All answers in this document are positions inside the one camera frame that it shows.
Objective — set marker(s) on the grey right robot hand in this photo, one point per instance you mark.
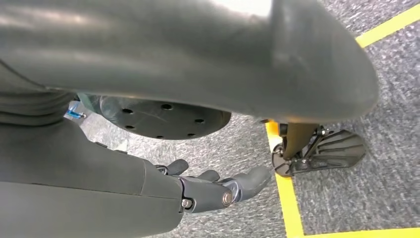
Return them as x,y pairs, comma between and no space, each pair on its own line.
82,184

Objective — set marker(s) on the blue screw fitting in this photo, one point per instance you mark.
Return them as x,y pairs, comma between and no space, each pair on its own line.
74,114

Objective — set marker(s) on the black robot joint disc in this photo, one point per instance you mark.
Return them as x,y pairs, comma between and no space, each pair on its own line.
170,121

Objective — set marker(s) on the yellow floor tape square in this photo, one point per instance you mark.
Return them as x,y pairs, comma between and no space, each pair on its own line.
288,203

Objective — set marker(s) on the dark robot shin strut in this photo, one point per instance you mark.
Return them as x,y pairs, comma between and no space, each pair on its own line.
297,141

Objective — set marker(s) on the black robot foot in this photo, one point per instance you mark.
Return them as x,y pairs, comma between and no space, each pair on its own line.
338,151

